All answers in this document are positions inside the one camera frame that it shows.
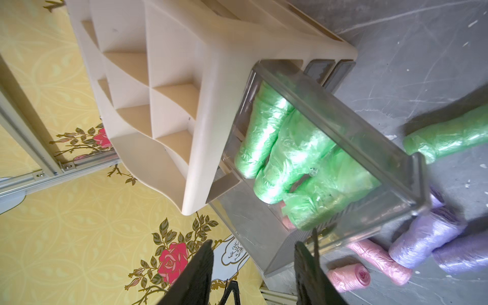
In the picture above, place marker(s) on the pink trash bag roll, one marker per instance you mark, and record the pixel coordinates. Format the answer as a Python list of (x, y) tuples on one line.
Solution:
[(349, 278), (380, 258)]

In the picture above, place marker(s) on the green trash bag roll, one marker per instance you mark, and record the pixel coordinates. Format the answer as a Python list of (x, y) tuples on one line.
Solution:
[(299, 146), (269, 112), (447, 138), (339, 181)]

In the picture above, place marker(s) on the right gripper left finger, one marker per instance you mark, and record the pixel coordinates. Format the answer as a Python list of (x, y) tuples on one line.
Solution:
[(194, 284)]

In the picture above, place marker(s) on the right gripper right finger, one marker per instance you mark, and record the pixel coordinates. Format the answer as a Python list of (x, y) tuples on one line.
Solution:
[(313, 286)]

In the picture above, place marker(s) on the beige drawer organizer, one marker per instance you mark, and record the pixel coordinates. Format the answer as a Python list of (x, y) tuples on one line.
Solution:
[(174, 81)]

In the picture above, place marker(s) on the purple trash bag roll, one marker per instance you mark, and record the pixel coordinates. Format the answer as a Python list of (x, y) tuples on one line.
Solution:
[(426, 233), (464, 254)]

